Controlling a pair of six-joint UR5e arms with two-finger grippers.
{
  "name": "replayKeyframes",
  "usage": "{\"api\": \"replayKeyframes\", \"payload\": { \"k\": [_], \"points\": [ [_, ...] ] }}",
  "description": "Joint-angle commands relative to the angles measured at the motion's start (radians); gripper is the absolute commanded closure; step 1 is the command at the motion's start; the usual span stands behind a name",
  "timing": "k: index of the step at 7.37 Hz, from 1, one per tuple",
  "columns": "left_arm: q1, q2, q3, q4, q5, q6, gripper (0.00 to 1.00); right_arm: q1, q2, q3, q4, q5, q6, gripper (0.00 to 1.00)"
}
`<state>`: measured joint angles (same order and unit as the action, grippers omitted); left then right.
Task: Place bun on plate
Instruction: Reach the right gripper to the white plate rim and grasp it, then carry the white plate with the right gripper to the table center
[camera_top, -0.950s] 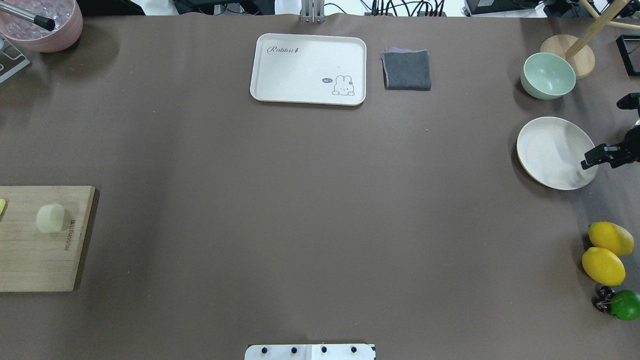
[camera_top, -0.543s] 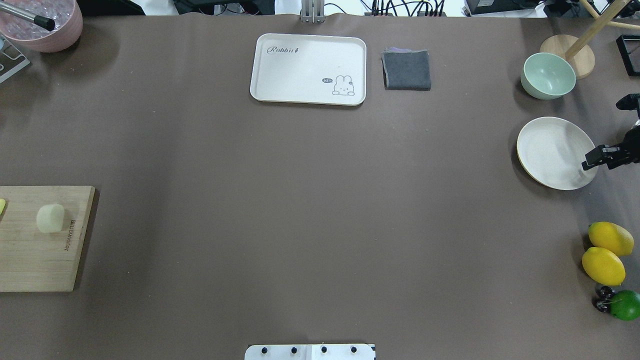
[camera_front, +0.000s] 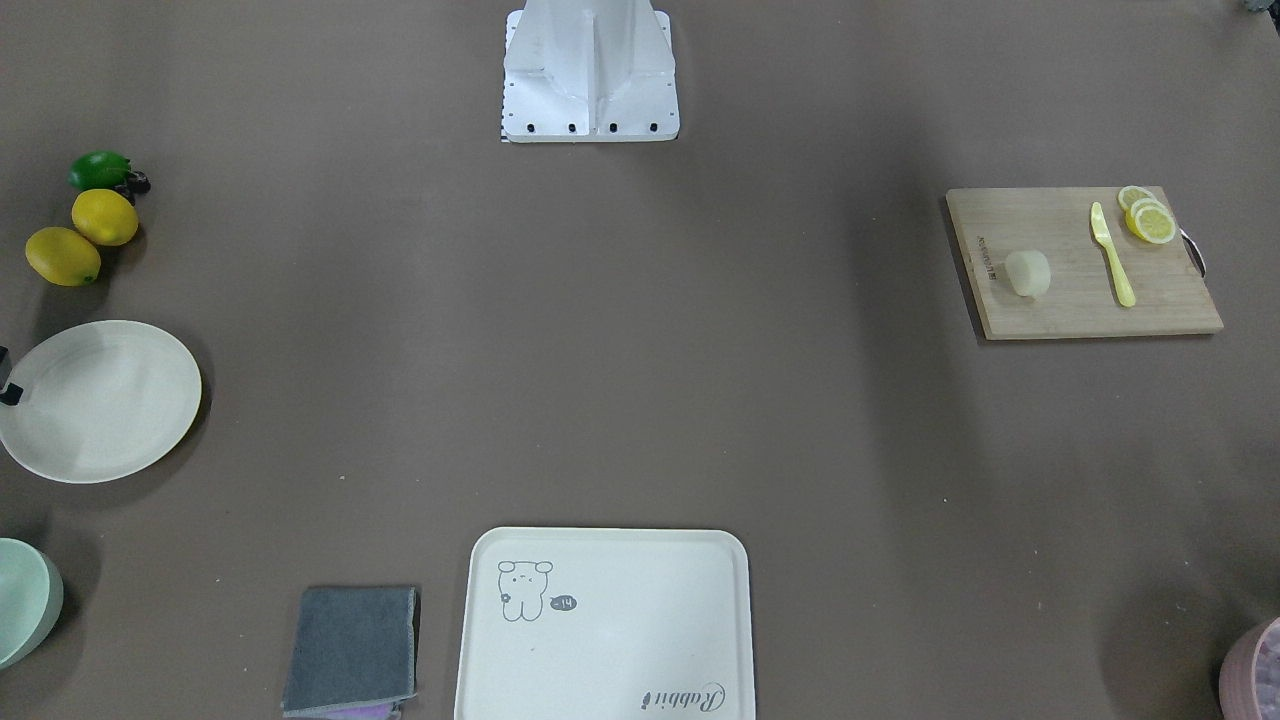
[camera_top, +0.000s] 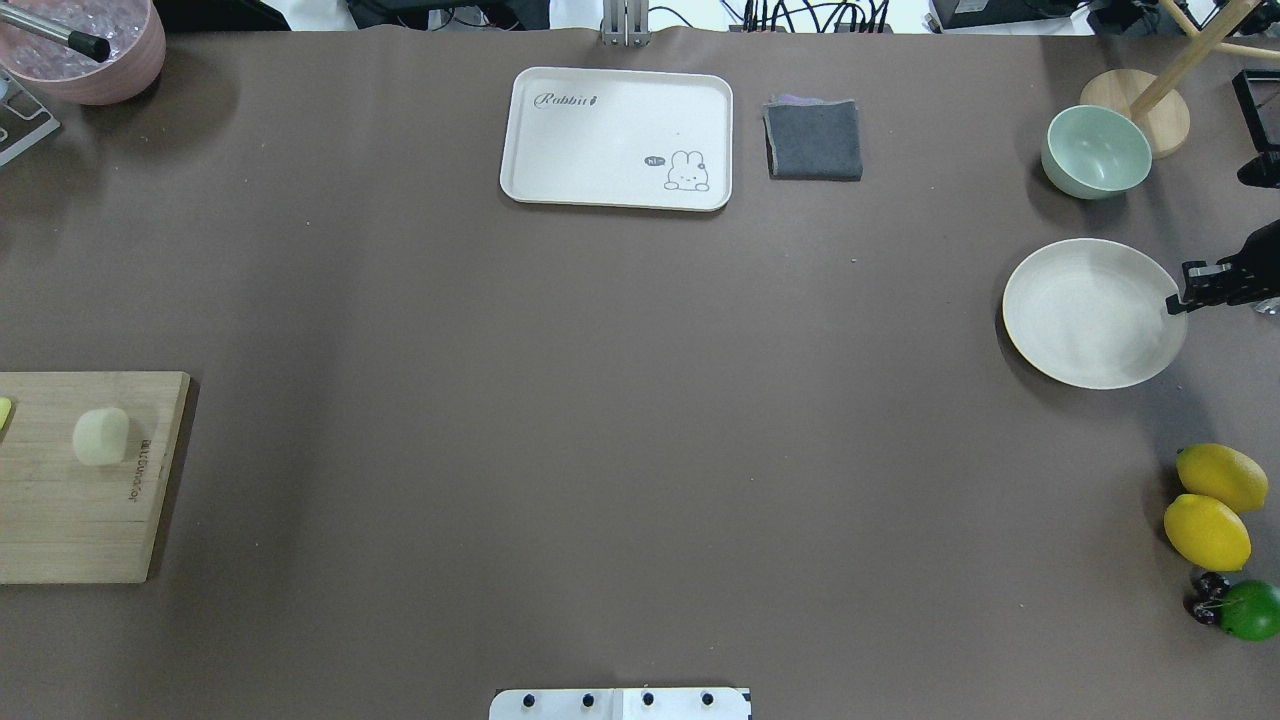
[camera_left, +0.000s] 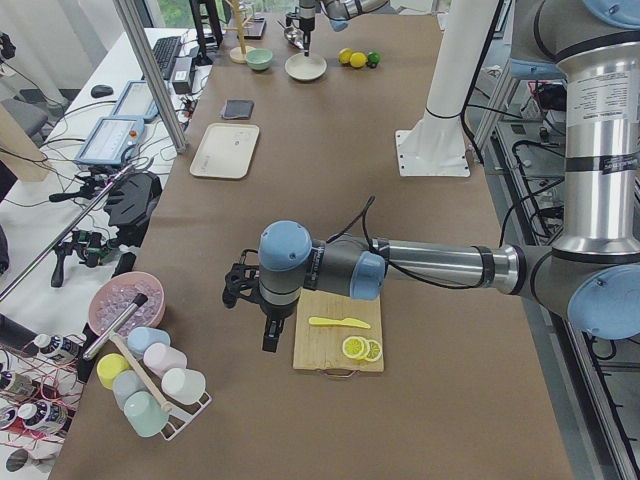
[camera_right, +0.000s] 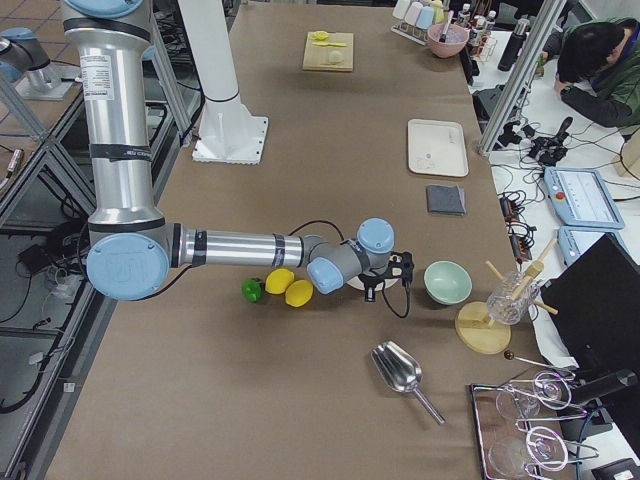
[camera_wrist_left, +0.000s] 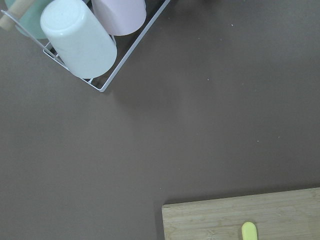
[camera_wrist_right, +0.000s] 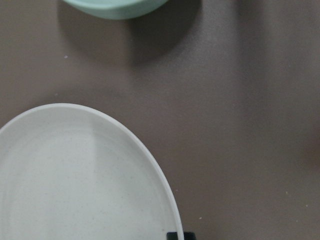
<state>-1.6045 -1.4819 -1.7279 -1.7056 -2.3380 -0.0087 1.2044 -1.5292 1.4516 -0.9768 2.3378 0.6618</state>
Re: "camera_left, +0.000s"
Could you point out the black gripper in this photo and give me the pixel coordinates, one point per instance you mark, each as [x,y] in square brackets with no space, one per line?
[305,24]
[275,312]

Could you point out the cream round plate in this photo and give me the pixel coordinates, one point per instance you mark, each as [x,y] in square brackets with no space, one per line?
[305,68]

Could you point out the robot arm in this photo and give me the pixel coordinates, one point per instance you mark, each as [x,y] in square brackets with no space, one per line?
[590,273]
[339,13]

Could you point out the cream rabbit tray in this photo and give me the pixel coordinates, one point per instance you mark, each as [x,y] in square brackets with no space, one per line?
[226,151]

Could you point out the metal ice scoop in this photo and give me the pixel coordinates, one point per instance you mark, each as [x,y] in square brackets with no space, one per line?
[294,36]

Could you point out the yellow plastic knife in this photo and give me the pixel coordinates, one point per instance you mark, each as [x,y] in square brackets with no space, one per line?
[347,322]

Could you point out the wooden cutting board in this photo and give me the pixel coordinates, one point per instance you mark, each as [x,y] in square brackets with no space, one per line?
[319,348]

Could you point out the yellow lemon outer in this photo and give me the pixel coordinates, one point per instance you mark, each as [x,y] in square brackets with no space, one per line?
[344,56]

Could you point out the mint green bowl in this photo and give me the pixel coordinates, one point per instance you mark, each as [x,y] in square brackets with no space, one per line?
[259,59]

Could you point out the yellow lemon near lime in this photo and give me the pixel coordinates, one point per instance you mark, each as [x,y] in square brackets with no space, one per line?
[358,60]

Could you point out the wooden cup tree stand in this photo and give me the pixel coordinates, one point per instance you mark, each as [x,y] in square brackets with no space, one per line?
[241,17]

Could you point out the green lime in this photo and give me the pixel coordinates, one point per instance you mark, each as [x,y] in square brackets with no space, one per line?
[373,59]

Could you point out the lemon slice front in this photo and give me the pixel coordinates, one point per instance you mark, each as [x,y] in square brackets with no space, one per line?
[355,347]

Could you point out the lemon slice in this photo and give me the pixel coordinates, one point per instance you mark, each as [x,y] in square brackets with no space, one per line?
[374,352]
[355,347]

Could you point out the lemon slice back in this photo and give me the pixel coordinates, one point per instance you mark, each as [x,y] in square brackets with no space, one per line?
[374,352]

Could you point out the white cup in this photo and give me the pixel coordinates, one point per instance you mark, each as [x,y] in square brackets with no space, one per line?
[184,385]

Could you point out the pink cup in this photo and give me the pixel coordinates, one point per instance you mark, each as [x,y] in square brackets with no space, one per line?
[159,358]

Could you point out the grey folded cloth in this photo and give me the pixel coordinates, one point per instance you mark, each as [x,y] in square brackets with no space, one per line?
[237,109]

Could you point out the white cup rack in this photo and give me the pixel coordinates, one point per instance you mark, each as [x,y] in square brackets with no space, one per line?
[182,415]

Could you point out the wooden stick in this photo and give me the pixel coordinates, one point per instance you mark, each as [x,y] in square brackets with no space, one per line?
[118,341]

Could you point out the light blue cup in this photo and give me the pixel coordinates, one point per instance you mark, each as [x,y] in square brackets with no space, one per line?
[141,338]

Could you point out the metal muddler rod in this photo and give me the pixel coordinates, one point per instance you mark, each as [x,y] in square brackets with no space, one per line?
[91,351]

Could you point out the black keyboard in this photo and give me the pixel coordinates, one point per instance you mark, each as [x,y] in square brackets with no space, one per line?
[166,51]

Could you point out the mint green cup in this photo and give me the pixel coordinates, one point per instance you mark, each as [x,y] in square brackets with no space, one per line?
[145,414]

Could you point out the grey blue cup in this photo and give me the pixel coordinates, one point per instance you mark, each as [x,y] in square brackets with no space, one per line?
[125,385]

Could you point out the pink bowl of ice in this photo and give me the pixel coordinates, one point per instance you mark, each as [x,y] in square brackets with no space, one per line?
[118,293]

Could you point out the yellow cup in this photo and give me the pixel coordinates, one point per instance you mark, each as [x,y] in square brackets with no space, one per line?
[109,367]

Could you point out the far teach pendant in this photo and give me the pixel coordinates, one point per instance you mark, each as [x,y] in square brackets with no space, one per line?
[136,100]

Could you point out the teach pendant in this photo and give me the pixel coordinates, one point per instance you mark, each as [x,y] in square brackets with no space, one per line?
[111,142]
[136,100]

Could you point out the black computer mouse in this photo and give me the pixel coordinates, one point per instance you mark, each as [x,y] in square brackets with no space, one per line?
[101,90]

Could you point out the near teach pendant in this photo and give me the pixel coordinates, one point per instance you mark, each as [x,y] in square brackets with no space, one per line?
[111,142]

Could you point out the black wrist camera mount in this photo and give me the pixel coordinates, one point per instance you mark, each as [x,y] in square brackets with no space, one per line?
[242,282]

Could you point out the aluminium frame post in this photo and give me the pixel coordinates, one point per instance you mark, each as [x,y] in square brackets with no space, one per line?
[138,39]

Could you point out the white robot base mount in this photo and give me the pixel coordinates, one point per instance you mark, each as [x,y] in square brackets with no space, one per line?
[435,146]

